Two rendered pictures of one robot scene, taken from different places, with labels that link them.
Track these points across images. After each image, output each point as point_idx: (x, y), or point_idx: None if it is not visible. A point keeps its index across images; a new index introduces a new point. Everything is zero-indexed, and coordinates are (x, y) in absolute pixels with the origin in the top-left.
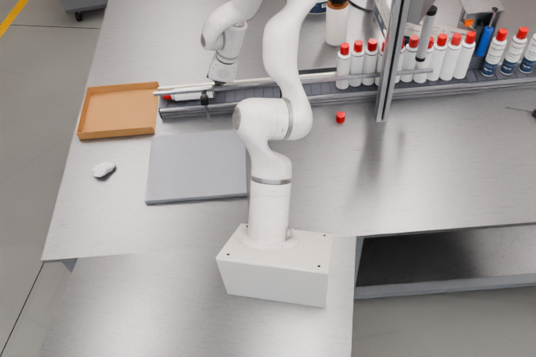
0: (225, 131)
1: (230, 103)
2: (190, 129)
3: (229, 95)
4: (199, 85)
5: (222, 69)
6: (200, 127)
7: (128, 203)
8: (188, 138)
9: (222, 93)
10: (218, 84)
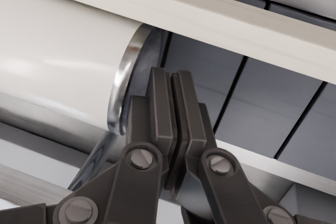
0: (171, 209)
1: (244, 153)
2: (42, 110)
3: (263, 96)
4: None
5: None
6: (83, 122)
7: None
8: (34, 168)
9: (215, 57)
10: (168, 174)
